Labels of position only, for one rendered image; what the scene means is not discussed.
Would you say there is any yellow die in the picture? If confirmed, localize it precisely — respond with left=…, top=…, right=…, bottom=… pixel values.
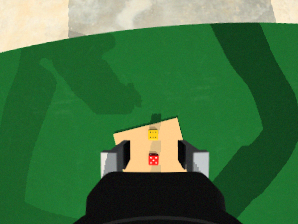
left=148, top=129, right=158, bottom=140

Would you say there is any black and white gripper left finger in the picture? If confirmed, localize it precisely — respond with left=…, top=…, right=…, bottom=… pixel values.
left=101, top=140, right=131, bottom=179

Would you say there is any cream square mat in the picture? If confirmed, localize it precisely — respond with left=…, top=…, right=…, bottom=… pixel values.
left=114, top=118, right=187, bottom=172

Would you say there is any red die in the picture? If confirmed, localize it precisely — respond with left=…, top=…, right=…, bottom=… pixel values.
left=149, top=153, right=159, bottom=165

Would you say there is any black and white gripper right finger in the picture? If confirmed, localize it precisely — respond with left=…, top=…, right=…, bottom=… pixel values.
left=177, top=140, right=209, bottom=178

